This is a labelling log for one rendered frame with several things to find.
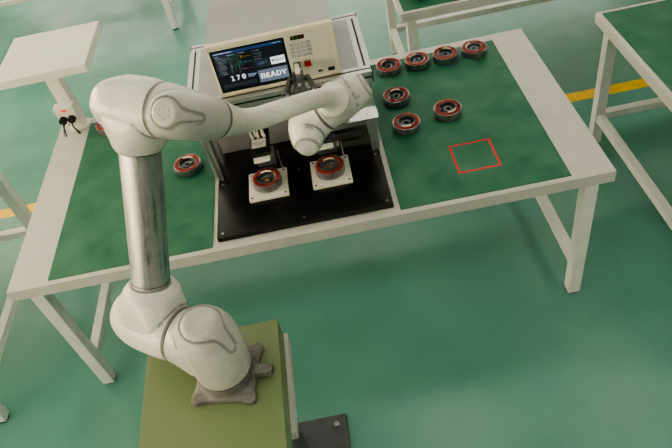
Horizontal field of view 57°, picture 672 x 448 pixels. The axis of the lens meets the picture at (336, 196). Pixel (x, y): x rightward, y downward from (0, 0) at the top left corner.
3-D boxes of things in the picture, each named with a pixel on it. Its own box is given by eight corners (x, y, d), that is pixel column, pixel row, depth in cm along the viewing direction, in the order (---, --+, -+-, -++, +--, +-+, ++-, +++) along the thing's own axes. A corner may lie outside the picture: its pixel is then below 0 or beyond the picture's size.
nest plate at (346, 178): (353, 182, 231) (352, 180, 230) (313, 190, 231) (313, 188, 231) (348, 156, 242) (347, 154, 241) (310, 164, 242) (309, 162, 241)
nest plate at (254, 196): (289, 195, 232) (288, 193, 231) (250, 203, 232) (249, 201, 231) (287, 169, 242) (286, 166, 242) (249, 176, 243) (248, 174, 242)
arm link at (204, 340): (232, 401, 162) (207, 358, 147) (177, 378, 170) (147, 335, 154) (263, 349, 172) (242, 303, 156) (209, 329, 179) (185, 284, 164)
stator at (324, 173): (347, 178, 231) (345, 170, 229) (317, 183, 232) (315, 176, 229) (343, 158, 239) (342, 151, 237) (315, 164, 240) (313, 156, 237)
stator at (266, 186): (283, 190, 232) (281, 183, 230) (253, 196, 233) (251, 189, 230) (282, 171, 240) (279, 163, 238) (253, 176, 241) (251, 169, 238)
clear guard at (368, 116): (383, 140, 208) (381, 127, 204) (313, 155, 209) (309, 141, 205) (368, 86, 232) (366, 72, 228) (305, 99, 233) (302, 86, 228)
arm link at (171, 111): (236, 94, 145) (190, 85, 150) (187, 85, 128) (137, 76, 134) (228, 149, 147) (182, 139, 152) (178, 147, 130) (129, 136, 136)
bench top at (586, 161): (614, 181, 220) (616, 171, 217) (13, 301, 226) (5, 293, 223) (520, 37, 293) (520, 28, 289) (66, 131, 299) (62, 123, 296)
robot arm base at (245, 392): (270, 404, 166) (265, 395, 162) (191, 406, 169) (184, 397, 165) (278, 344, 179) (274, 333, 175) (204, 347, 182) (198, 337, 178)
